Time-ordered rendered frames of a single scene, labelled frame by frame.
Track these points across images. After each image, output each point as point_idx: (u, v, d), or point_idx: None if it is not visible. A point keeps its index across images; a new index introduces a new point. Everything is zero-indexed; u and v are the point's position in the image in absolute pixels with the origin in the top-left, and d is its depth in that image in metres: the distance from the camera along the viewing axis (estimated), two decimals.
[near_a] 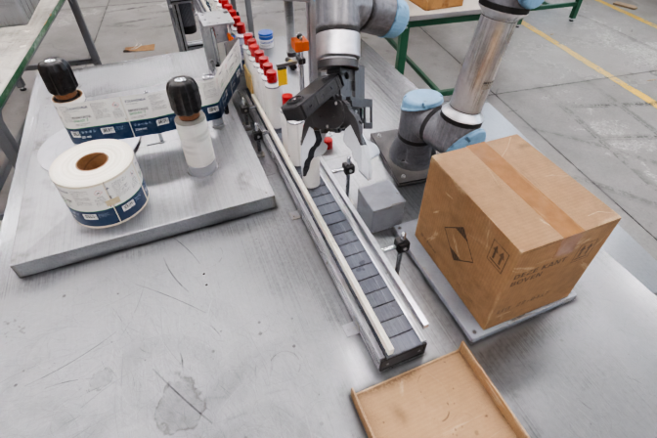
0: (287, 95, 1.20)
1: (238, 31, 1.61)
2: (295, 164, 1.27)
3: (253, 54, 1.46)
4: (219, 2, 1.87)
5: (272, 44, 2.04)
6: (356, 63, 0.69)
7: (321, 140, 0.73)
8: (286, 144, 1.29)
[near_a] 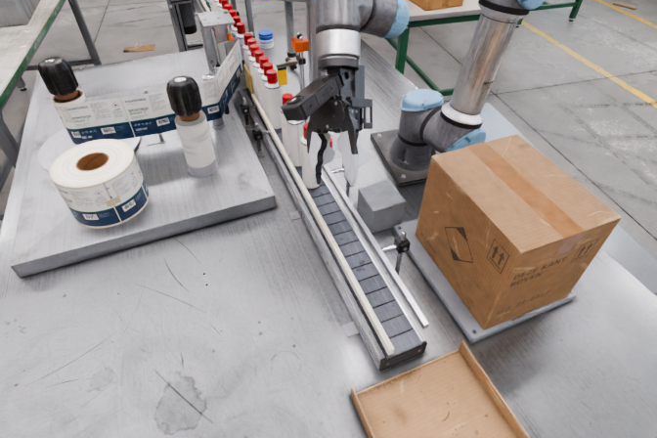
0: (287, 95, 1.20)
1: (238, 31, 1.61)
2: (295, 164, 1.27)
3: (253, 55, 1.46)
4: (219, 2, 1.87)
5: (272, 45, 2.04)
6: (356, 63, 0.69)
7: (327, 142, 0.73)
8: (286, 144, 1.29)
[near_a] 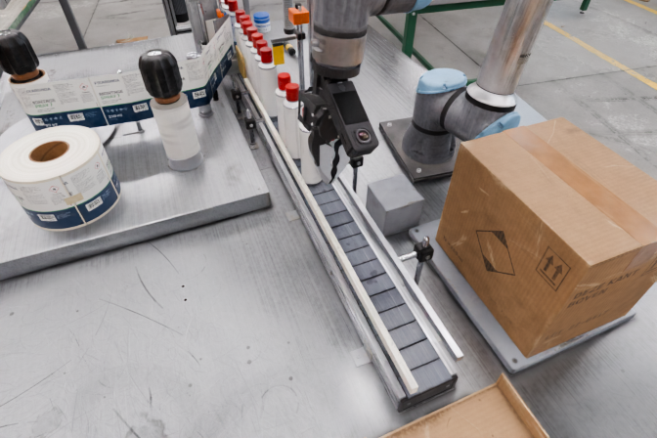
0: (284, 74, 1.02)
1: (229, 9, 1.44)
2: (293, 156, 1.10)
3: (245, 32, 1.28)
4: None
5: (269, 28, 1.86)
6: None
7: (329, 145, 0.68)
8: (284, 132, 1.11)
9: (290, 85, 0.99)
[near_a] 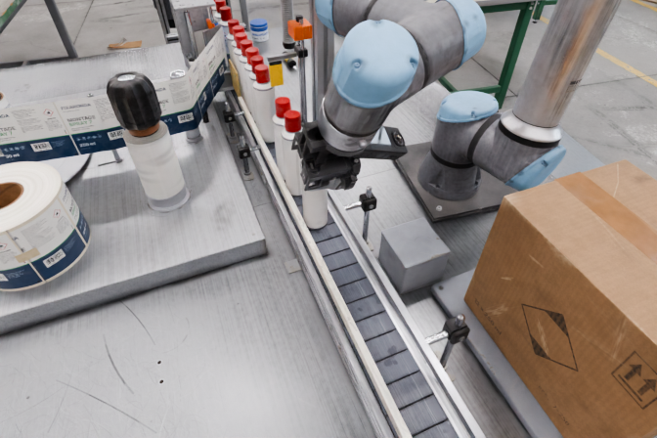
0: (283, 100, 0.87)
1: (222, 18, 1.28)
2: (293, 193, 0.94)
3: (240, 46, 1.13)
4: None
5: (266, 37, 1.71)
6: None
7: None
8: (282, 164, 0.96)
9: (290, 113, 0.83)
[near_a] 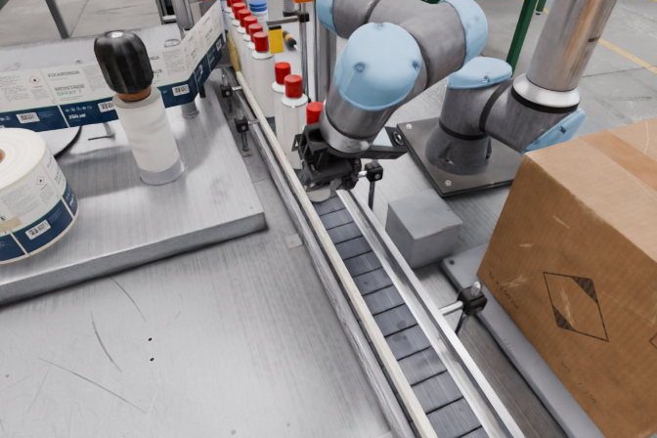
0: (283, 65, 0.82)
1: None
2: (294, 166, 0.89)
3: (238, 17, 1.08)
4: None
5: (266, 18, 1.66)
6: None
7: None
8: (282, 137, 0.91)
9: (291, 77, 0.78)
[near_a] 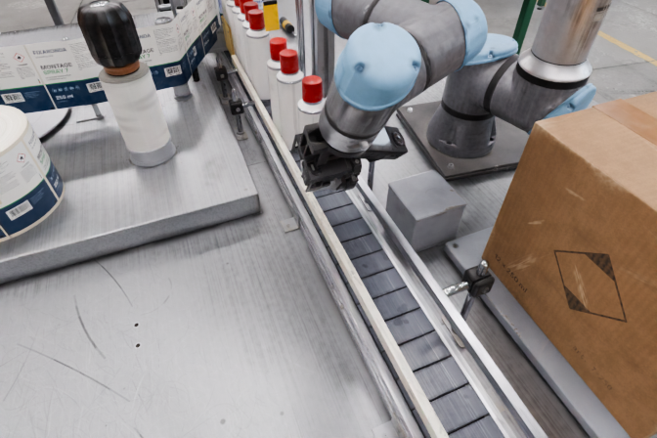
0: (278, 40, 0.78)
1: None
2: (290, 148, 0.85)
3: None
4: None
5: (263, 5, 1.62)
6: None
7: None
8: (278, 117, 0.87)
9: (286, 52, 0.74)
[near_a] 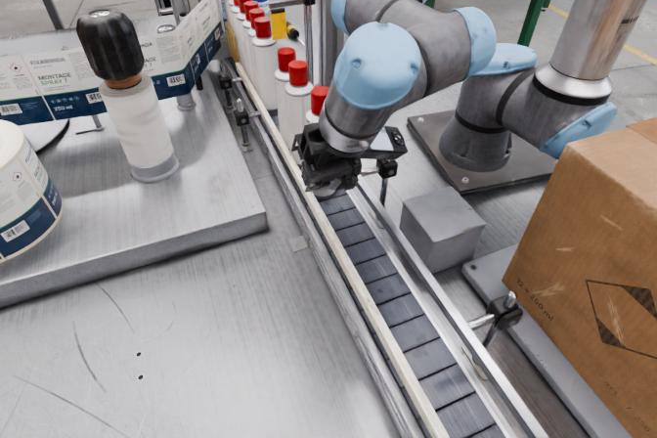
0: (286, 50, 0.75)
1: None
2: (298, 161, 0.82)
3: (237, 2, 1.00)
4: None
5: (267, 9, 1.58)
6: None
7: None
8: (285, 130, 0.83)
9: (296, 64, 0.71)
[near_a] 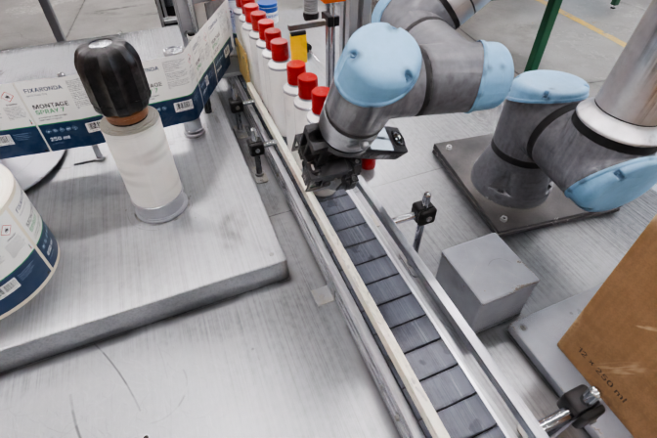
0: (296, 63, 0.71)
1: None
2: None
3: (249, 20, 0.93)
4: None
5: (276, 20, 1.51)
6: None
7: None
8: None
9: (306, 76, 0.67)
